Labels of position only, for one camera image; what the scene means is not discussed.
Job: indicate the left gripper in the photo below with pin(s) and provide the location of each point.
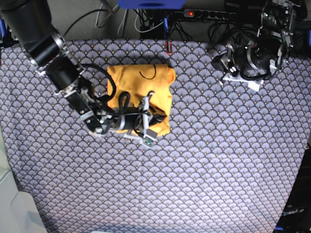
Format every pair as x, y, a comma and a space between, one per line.
253, 63

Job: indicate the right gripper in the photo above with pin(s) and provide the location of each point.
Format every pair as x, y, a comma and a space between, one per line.
136, 121

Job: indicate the yellow T-shirt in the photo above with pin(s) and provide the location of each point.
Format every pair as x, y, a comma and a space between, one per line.
138, 81

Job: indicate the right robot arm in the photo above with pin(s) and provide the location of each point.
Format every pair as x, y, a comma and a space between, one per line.
31, 22

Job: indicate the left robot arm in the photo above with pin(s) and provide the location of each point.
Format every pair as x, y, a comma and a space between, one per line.
274, 21

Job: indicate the red and black clamp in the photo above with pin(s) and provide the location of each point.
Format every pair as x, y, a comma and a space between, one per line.
168, 47

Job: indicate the black power strip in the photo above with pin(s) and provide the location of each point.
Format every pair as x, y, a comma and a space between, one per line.
209, 15

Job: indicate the blue fan-patterned table cloth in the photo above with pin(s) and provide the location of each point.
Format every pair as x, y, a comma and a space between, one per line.
228, 164

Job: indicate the blue box overhead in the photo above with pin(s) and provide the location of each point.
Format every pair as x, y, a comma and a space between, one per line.
151, 4

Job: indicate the white bin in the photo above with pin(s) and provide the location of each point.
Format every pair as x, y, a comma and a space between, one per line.
18, 212

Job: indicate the black OpenArm box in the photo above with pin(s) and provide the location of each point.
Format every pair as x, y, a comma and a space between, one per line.
296, 216

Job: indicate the blue handled clamp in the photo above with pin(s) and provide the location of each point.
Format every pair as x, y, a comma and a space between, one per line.
166, 28

